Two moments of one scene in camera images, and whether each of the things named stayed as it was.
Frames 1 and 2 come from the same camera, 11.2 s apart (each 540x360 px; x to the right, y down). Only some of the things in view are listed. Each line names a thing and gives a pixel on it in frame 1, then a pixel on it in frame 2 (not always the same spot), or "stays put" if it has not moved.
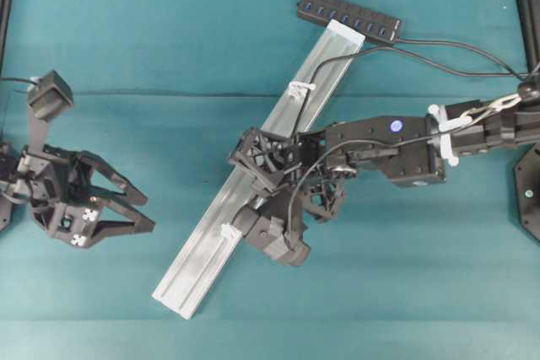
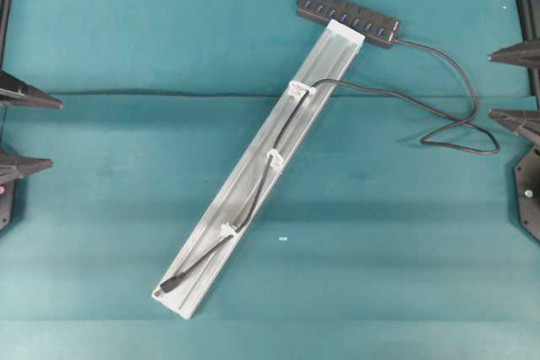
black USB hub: (317, 8) stays put
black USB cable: (513, 73) -> (170, 281)
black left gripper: (57, 184) -> (16, 91)
